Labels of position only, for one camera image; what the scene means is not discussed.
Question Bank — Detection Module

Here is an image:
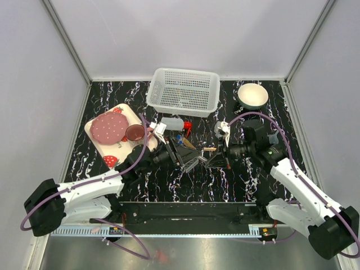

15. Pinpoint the white wash bottle red cap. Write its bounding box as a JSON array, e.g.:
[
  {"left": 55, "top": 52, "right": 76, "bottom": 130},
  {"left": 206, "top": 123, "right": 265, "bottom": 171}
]
[{"left": 161, "top": 117, "right": 192, "bottom": 131}]

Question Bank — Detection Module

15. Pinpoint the clear acrylic tube rack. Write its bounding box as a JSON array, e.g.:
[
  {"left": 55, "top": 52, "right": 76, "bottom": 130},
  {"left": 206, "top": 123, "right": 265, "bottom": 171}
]
[{"left": 182, "top": 158, "right": 199, "bottom": 173}]

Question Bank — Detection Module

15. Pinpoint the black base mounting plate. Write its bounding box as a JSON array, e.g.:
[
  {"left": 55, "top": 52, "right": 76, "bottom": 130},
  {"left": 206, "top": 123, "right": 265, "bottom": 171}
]
[{"left": 104, "top": 202, "right": 274, "bottom": 235}]

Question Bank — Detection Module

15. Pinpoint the white perforated plastic basket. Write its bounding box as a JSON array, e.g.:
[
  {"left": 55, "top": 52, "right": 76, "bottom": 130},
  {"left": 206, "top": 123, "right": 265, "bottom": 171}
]
[{"left": 146, "top": 68, "right": 221, "bottom": 118}]

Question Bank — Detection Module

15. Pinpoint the cream and green bowl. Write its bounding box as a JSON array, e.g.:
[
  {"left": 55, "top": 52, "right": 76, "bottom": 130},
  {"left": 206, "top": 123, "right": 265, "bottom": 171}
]
[{"left": 237, "top": 83, "right": 269, "bottom": 110}]

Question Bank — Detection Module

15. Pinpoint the strawberry print white tray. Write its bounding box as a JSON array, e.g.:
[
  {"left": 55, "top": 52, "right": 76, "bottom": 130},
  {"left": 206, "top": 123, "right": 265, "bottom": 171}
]
[{"left": 84, "top": 103, "right": 158, "bottom": 168}]

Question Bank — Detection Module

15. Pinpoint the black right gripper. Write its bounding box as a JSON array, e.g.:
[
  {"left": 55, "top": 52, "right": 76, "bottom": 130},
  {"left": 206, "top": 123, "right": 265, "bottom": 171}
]
[{"left": 206, "top": 135, "right": 255, "bottom": 169}]

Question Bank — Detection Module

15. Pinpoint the pink polka dot plate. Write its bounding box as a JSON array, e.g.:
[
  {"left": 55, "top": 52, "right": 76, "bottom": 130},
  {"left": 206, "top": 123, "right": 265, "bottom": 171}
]
[{"left": 89, "top": 111, "right": 129, "bottom": 145}]

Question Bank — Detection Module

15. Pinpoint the slotted cable duct rail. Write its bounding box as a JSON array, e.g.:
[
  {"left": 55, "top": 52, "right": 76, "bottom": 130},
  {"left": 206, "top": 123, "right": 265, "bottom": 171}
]
[{"left": 51, "top": 225, "right": 124, "bottom": 237}]

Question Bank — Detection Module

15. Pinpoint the translucent pink mug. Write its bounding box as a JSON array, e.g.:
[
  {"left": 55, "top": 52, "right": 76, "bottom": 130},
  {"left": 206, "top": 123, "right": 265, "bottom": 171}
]
[{"left": 125, "top": 124, "right": 153, "bottom": 147}]

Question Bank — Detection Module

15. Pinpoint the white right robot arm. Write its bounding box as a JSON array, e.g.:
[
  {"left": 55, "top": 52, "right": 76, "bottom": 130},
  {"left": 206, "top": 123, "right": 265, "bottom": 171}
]
[{"left": 206, "top": 119, "right": 359, "bottom": 260}]

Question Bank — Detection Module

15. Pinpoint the brown bristle tube brush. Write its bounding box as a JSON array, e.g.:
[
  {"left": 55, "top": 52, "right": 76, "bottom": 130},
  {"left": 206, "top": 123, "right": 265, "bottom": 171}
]
[{"left": 182, "top": 137, "right": 196, "bottom": 149}]

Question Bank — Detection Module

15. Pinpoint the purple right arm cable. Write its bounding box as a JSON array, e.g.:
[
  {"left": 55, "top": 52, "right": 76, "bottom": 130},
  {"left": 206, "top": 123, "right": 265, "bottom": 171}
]
[{"left": 227, "top": 111, "right": 360, "bottom": 258}]

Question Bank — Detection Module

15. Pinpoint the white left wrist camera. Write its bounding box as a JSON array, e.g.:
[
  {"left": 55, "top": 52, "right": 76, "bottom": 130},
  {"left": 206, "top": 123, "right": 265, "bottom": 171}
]
[{"left": 150, "top": 122, "right": 167, "bottom": 144}]

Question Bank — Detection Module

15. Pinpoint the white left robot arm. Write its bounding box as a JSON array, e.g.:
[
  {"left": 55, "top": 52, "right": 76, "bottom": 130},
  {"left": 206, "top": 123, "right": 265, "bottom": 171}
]
[{"left": 20, "top": 138, "right": 201, "bottom": 237}]

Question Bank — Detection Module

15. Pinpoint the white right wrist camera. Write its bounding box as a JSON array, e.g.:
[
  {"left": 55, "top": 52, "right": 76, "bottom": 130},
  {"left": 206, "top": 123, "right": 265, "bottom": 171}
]
[{"left": 214, "top": 121, "right": 230, "bottom": 146}]

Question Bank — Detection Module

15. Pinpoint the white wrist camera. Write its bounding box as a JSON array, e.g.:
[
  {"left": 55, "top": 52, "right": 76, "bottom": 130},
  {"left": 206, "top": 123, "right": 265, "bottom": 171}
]
[
  {"left": 150, "top": 122, "right": 167, "bottom": 144},
  {"left": 214, "top": 121, "right": 230, "bottom": 146}
]

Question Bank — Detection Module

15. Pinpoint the wooden stick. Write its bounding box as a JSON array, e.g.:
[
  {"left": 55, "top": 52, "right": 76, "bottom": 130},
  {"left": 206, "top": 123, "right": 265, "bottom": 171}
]
[{"left": 203, "top": 147, "right": 217, "bottom": 152}]

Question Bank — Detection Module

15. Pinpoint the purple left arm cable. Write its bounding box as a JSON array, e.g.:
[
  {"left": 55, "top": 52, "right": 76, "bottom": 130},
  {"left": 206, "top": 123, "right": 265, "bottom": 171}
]
[{"left": 20, "top": 112, "right": 151, "bottom": 260}]

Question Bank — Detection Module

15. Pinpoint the clear plastic funnel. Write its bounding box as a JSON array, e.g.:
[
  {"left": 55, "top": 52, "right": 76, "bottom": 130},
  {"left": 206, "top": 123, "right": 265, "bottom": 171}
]
[{"left": 267, "top": 130, "right": 279, "bottom": 145}]

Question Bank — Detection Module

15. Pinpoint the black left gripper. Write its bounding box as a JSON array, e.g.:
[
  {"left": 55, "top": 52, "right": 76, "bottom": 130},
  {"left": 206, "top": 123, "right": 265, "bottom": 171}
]
[{"left": 141, "top": 136, "right": 201, "bottom": 175}]

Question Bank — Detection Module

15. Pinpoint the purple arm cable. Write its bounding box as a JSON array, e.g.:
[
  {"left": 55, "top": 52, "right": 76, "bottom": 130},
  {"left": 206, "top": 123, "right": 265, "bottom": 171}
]
[
  {"left": 20, "top": 112, "right": 151, "bottom": 260},
  {"left": 227, "top": 111, "right": 360, "bottom": 258}
]

